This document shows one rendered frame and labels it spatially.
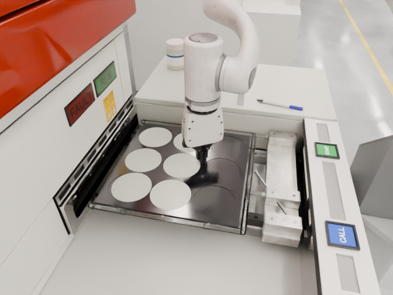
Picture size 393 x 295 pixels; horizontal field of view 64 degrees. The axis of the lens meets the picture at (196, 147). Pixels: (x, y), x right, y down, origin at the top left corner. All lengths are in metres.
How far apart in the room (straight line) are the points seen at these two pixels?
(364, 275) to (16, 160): 0.62
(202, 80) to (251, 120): 0.34
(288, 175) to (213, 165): 0.20
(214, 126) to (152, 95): 0.33
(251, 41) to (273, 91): 0.43
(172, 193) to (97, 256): 0.22
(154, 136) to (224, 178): 0.27
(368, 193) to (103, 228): 0.66
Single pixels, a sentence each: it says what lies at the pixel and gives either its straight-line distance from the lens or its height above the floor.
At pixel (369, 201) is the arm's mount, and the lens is 0.90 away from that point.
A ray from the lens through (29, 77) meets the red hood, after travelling 0.54.
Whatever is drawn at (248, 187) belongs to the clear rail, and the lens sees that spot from 0.79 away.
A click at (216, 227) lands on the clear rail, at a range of 0.71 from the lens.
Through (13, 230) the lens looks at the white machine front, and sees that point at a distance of 0.65.
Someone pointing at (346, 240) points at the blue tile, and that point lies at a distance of 0.67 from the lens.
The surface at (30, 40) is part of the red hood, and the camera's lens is 0.55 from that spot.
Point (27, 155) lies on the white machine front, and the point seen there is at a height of 1.10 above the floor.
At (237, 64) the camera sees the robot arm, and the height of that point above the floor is 1.20.
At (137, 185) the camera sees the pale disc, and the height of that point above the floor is 0.90.
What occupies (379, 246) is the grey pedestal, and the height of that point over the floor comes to 0.69.
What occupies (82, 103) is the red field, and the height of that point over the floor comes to 1.10.
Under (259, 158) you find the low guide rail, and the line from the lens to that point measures 0.97.
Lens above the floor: 1.46
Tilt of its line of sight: 38 degrees down
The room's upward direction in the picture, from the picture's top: straight up
